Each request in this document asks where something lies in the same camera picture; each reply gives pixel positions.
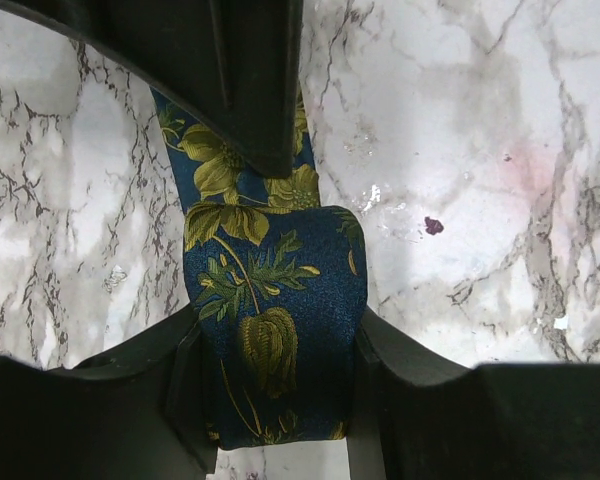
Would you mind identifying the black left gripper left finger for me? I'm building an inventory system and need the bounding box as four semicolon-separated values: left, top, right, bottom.
0;306;217;479

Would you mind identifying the navy tie with yellow flowers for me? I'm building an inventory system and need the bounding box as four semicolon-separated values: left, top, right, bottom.
154;94;367;450

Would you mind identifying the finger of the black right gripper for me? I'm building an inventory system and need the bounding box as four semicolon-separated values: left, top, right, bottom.
0;0;303;178

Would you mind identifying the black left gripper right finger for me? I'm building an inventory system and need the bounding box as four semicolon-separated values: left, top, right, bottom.
347;311;600;479

